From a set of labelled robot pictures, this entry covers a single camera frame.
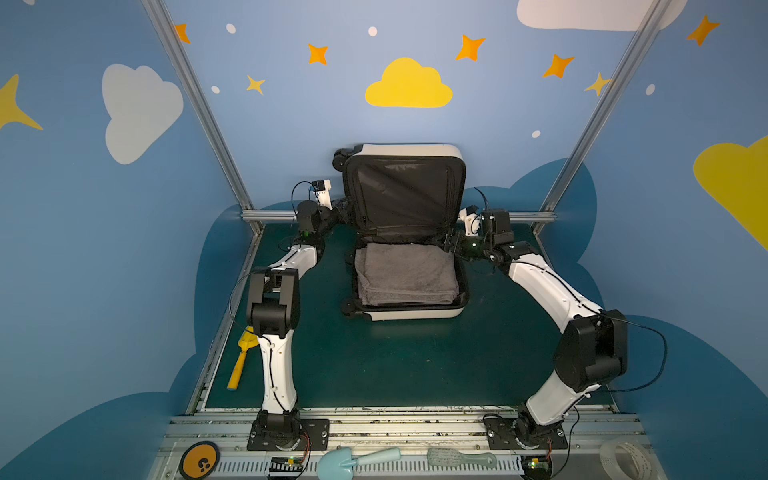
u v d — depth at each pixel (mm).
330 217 863
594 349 459
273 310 589
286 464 730
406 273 945
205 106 855
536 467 733
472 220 763
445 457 703
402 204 990
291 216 765
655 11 692
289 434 667
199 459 707
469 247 759
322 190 860
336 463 705
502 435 748
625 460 731
